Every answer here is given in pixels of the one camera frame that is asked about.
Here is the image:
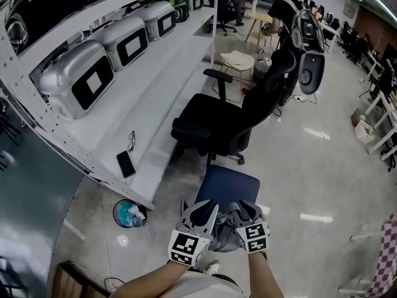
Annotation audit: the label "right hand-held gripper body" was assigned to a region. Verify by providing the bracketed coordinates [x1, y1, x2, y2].
[234, 220, 270, 256]

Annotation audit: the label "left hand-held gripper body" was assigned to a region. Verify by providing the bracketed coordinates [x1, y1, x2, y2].
[168, 222, 214, 268]

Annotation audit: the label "grey drawstring shorts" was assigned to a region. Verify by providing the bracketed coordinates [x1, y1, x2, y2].
[212, 202, 249, 255]

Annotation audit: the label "gray chair with blue seat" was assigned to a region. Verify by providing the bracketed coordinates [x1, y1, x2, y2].
[180, 164, 261, 229]

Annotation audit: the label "person's left forearm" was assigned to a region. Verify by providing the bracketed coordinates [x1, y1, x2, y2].
[109, 258, 190, 298]

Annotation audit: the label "person's right forearm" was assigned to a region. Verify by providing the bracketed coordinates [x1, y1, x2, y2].
[246, 251, 285, 298]

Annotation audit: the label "black office chair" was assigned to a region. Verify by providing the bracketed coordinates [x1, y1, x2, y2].
[171, 48, 298, 168]

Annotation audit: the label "person's white shoe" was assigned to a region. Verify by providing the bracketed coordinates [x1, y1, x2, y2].
[202, 260, 221, 276]

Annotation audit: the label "person's white shirt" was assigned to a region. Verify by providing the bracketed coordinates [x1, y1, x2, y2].
[167, 273, 246, 298]

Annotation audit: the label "black phone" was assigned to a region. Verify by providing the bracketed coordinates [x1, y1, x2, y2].
[116, 150, 138, 179]

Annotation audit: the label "wooden crate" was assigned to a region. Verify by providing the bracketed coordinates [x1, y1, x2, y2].
[51, 260, 110, 298]

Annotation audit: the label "red white checkered cloth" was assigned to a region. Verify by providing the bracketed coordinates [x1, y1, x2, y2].
[373, 214, 397, 298]

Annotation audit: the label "white box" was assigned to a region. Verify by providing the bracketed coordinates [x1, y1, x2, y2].
[354, 119, 377, 145]

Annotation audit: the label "white metal shelf rack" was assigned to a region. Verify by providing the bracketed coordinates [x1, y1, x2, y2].
[0, 0, 220, 211]

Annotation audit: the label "white desk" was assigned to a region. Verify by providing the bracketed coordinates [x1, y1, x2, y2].
[367, 90, 397, 163]

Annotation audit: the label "row of silver device cases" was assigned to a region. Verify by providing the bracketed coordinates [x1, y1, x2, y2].
[36, 0, 206, 121]

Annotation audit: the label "round wooden table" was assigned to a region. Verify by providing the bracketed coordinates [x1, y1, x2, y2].
[246, 11, 274, 48]

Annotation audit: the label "black bag with white trim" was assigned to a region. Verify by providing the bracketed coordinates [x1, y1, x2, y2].
[0, 0, 94, 56]

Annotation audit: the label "black wire waste bin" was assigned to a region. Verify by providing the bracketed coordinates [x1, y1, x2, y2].
[112, 198, 148, 229]

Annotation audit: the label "white frame bar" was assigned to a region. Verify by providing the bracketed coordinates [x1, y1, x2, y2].
[349, 229, 383, 242]

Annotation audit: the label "round wire chair beige cushion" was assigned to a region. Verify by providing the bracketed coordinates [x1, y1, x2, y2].
[213, 32, 256, 74]

